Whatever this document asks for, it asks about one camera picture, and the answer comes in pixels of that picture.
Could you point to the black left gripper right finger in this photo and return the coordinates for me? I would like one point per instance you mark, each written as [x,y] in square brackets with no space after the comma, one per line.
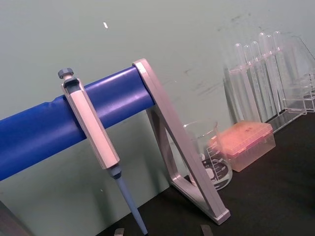
[206,231]

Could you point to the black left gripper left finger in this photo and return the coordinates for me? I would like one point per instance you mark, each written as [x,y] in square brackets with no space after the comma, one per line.
[119,232]

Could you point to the clear glass beaker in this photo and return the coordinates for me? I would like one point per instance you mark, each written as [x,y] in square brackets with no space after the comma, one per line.
[221,172]

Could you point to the black table cloth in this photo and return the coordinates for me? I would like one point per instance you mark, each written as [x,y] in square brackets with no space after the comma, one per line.
[265,201]

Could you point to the pink plastic tip box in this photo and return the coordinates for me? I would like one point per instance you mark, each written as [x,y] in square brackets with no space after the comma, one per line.
[248,145]

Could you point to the white and grey pipette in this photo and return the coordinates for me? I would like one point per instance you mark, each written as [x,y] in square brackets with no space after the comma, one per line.
[91,123]

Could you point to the blue bar grey pipette stand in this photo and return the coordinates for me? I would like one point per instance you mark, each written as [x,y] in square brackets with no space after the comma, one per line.
[37,132]

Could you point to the clear glass test tube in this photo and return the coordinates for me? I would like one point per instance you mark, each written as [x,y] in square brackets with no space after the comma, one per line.
[240,88]
[256,51]
[263,44]
[270,45]
[249,59]

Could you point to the clear acrylic test tube rack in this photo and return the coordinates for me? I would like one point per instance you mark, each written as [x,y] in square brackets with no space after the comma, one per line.
[290,108]

